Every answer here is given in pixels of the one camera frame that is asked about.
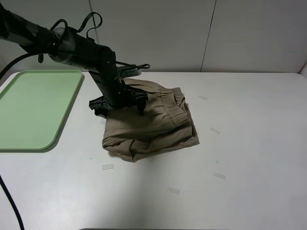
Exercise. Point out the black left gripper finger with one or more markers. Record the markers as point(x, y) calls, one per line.
point(136, 97)
point(100, 106)

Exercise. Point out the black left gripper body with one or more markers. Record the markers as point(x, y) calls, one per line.
point(111, 86)

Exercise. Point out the khaki shorts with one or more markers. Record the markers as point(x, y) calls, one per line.
point(165, 126)

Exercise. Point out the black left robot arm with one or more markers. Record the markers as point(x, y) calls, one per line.
point(64, 45)

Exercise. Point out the green plastic tray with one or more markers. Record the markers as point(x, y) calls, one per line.
point(33, 107)

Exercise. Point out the clear tape strip centre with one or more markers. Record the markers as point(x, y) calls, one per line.
point(103, 121)

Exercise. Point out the clear tape strip left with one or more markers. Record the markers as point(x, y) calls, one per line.
point(107, 166)

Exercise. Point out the clear tape strip mid right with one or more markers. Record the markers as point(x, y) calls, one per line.
point(214, 130)

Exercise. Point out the clear tape strip bottom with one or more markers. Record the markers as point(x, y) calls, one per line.
point(174, 191)

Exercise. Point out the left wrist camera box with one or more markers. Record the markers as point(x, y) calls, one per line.
point(127, 72)

